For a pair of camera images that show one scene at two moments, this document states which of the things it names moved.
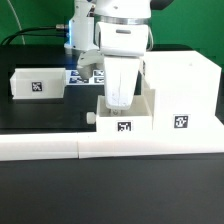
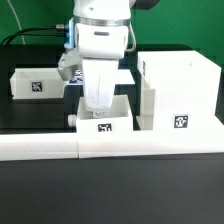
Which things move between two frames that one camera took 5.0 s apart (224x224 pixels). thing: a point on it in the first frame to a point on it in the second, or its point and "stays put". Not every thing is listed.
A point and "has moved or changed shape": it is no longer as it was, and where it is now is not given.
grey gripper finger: [115, 111] to [99, 116]
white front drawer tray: [136, 119] has moved or changed shape
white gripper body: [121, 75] to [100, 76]
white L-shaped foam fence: [57, 146] stays put
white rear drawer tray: [38, 83] stays put
